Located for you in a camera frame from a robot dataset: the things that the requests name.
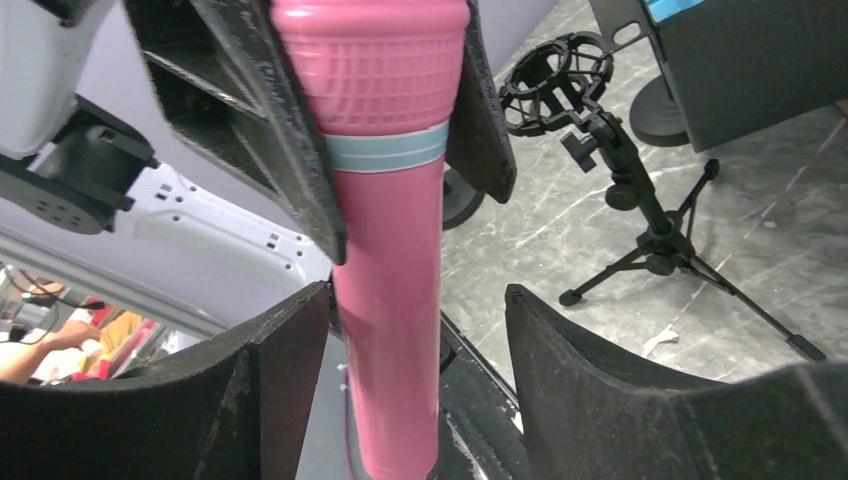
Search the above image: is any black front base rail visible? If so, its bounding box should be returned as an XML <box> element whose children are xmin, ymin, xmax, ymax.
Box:
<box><xmin>435</xmin><ymin>314</ymin><xmax>533</xmax><ymax>480</ymax></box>

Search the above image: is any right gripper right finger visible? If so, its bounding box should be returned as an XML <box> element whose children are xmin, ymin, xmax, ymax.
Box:
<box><xmin>505</xmin><ymin>284</ymin><xmax>847</xmax><ymax>479</ymax></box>

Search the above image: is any black tripod shock-mount stand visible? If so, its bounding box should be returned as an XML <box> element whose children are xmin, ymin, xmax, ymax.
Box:
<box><xmin>499</xmin><ymin>31</ymin><xmax>827</xmax><ymax>361</ymax></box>

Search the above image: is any black round-base clip stand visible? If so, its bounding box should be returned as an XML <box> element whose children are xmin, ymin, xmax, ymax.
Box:
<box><xmin>442</xmin><ymin>169</ymin><xmax>486</xmax><ymax>231</ymax></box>

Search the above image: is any pink microphone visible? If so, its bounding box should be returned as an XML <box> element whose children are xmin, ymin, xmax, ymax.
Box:
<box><xmin>271</xmin><ymin>1</ymin><xmax>470</xmax><ymax>479</ymax></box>

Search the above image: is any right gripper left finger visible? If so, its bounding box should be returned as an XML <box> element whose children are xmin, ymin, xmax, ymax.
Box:
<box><xmin>1</xmin><ymin>282</ymin><xmax>330</xmax><ymax>479</ymax></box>

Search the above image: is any blue network switch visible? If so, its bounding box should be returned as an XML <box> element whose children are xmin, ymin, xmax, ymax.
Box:
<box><xmin>591</xmin><ymin>0</ymin><xmax>847</xmax><ymax>152</ymax></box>

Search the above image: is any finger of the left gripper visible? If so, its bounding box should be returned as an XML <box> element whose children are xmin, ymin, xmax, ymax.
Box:
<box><xmin>446</xmin><ymin>0</ymin><xmax>517</xmax><ymax>204</ymax></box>
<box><xmin>123</xmin><ymin>0</ymin><xmax>347</xmax><ymax>264</ymax></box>

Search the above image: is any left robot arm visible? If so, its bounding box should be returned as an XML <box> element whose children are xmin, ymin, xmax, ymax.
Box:
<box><xmin>1</xmin><ymin>1</ymin><xmax>516</xmax><ymax>289</ymax></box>

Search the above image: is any black round-base shock-mount stand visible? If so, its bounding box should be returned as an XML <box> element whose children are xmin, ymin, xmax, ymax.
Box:
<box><xmin>629</xmin><ymin>75</ymin><xmax>690</xmax><ymax>147</ymax></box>

